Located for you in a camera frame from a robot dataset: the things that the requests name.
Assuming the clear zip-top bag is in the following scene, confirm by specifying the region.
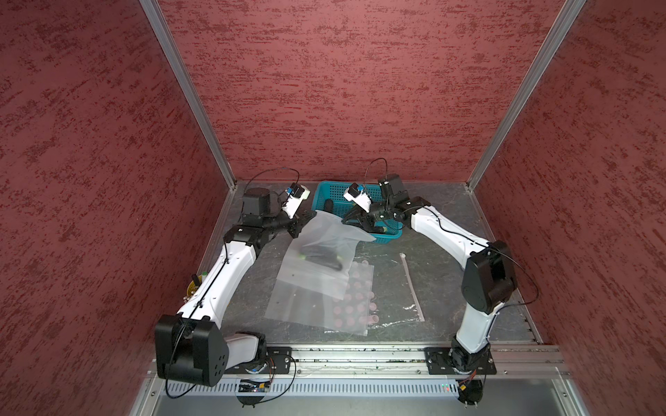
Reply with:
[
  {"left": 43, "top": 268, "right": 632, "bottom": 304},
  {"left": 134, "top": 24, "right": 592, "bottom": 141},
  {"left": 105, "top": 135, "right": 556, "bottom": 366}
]
[
  {"left": 277, "top": 211, "right": 376, "bottom": 300},
  {"left": 265, "top": 281, "right": 336, "bottom": 329}
]

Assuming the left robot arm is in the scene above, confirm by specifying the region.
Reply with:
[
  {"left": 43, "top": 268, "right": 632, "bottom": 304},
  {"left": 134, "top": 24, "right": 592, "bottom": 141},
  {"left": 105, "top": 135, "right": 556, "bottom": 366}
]
[{"left": 154, "top": 183, "right": 315, "bottom": 387}]

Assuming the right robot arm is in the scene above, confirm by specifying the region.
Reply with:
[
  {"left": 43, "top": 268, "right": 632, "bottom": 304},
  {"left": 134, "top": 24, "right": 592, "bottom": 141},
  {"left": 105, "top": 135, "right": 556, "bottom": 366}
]
[{"left": 343, "top": 187, "right": 518, "bottom": 374}]

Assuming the clear bag with white zipper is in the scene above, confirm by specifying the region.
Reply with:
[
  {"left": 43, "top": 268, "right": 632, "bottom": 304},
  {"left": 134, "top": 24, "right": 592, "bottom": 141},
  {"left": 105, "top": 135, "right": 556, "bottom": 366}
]
[{"left": 372, "top": 253, "right": 426, "bottom": 328}]

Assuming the pink dotted zip-top bag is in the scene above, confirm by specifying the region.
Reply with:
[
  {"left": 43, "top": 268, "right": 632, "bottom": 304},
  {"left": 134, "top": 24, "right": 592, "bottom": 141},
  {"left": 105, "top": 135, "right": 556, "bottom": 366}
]
[{"left": 325, "top": 260, "right": 375, "bottom": 336}]

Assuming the teal plastic basket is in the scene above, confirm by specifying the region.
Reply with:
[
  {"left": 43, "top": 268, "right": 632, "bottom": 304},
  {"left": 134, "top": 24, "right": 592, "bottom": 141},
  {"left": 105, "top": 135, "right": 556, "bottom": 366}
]
[{"left": 312, "top": 181, "right": 402, "bottom": 244}]

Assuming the left circuit board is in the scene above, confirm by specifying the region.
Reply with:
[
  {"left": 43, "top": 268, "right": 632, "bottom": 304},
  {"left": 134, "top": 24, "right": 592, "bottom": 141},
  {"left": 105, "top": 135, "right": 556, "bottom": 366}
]
[{"left": 238, "top": 379, "right": 272, "bottom": 395}]

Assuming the right black connector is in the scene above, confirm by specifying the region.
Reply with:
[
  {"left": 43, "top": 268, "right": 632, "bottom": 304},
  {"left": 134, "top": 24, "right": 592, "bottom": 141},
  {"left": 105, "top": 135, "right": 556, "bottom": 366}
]
[{"left": 458, "top": 380, "right": 484, "bottom": 407}]

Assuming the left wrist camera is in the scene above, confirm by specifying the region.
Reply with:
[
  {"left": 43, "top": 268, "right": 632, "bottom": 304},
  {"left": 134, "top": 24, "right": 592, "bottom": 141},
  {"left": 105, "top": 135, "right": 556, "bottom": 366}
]
[{"left": 282, "top": 182, "right": 310, "bottom": 219}]

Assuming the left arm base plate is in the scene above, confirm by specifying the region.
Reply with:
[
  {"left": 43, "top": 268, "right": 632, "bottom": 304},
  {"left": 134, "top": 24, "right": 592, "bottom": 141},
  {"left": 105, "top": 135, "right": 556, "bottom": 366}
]
[{"left": 227, "top": 346, "right": 293, "bottom": 376}]

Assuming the aluminium front rail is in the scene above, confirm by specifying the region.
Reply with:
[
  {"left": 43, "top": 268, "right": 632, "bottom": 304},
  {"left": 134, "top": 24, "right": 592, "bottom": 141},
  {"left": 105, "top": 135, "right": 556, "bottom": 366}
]
[{"left": 131, "top": 343, "right": 589, "bottom": 415}]

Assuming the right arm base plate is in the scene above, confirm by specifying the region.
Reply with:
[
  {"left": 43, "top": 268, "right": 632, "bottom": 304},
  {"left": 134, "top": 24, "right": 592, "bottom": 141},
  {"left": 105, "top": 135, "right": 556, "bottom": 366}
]
[{"left": 423, "top": 345, "right": 497, "bottom": 376}]

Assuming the right corner aluminium post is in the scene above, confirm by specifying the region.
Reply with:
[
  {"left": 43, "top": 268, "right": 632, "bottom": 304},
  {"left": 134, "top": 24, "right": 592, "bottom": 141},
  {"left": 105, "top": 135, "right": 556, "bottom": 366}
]
[{"left": 467, "top": 0, "right": 586, "bottom": 192}]

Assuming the corner aluminium post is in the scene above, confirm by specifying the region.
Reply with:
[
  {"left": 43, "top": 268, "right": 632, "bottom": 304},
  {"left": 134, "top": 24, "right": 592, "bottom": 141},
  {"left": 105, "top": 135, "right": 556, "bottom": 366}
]
[
  {"left": 140, "top": 0, "right": 237, "bottom": 191},
  {"left": 467, "top": 0, "right": 586, "bottom": 192}
]

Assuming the left corner aluminium post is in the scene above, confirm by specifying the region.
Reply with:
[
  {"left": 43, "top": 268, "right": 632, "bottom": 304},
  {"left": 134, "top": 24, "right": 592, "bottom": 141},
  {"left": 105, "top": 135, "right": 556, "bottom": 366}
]
[{"left": 140, "top": 0, "right": 237, "bottom": 191}]

